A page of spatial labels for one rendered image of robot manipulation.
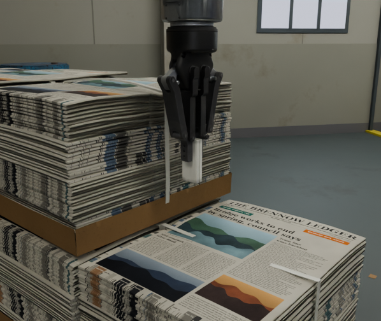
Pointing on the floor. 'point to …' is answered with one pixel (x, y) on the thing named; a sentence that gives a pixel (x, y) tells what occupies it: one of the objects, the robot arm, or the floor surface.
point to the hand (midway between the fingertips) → (192, 160)
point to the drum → (36, 65)
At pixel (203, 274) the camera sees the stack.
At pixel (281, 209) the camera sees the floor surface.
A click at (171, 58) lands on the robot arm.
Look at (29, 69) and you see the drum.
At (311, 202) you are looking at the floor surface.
